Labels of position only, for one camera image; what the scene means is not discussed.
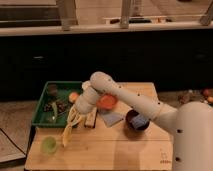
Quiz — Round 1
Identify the dark brown bowl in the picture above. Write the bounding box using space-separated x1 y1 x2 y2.
125 110 150 131

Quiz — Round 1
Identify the blue cloth in bowl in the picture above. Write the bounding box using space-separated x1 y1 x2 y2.
130 114 150 130

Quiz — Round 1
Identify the green plastic cup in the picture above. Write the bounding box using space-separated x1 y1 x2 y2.
41 136 57 154

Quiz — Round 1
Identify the green plastic tray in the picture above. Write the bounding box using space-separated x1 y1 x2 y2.
32 81 82 128

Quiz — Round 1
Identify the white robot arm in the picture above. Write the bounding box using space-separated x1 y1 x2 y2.
67 71 213 171

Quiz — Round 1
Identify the dark grapes toy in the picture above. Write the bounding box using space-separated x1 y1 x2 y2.
43 101 67 113

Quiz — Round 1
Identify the yellow banana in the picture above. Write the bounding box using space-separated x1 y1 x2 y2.
62 116 76 147

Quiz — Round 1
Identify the orange bowl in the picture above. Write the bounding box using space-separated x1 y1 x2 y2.
96 94 118 110

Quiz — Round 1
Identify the green spoon in tray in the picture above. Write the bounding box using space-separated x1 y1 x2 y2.
47 101 71 123

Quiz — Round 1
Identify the light blue sponge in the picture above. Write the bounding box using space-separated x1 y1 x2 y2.
99 111 124 127

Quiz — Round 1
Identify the peach toy fruit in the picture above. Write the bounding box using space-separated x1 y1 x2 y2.
68 92 79 103

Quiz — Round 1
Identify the white cylindrical container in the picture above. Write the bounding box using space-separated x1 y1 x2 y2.
82 81 91 90

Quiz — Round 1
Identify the dark cup in tray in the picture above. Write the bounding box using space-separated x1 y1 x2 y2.
46 84 58 97

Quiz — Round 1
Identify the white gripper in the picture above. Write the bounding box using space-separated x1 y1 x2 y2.
67 95 94 127

